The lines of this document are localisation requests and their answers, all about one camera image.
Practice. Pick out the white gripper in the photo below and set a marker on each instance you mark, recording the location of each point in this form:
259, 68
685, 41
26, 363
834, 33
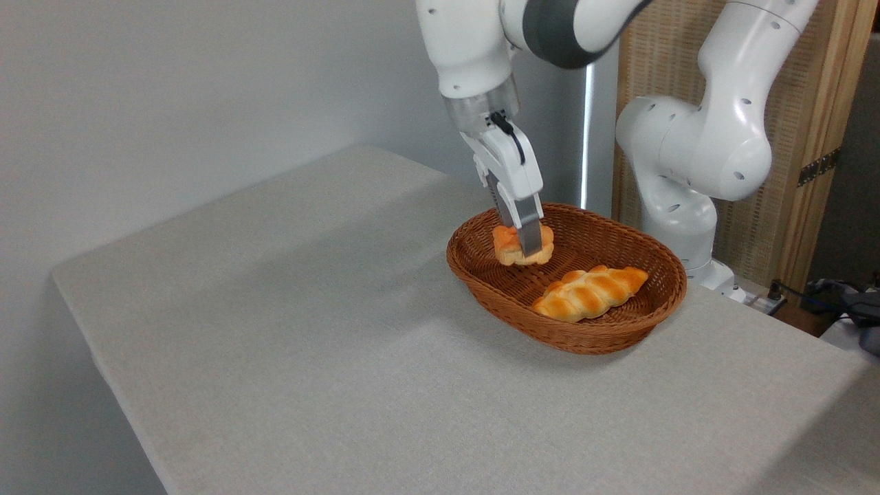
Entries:
512, 168

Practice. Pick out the round orange bread roll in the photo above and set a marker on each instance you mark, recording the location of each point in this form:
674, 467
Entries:
507, 244

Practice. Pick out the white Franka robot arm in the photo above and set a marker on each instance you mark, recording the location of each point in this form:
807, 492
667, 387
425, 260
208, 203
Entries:
722, 137

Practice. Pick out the long braided bread loaf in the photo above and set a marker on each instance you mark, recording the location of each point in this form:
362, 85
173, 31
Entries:
588, 293

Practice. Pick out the brown woven wicker basket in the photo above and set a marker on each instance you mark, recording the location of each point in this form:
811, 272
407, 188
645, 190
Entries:
619, 323

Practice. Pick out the white power strip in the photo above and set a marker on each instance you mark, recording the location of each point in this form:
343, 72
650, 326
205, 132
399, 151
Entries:
756, 300

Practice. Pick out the metal screen hinge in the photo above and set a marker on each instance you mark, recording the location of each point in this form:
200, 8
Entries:
818, 167

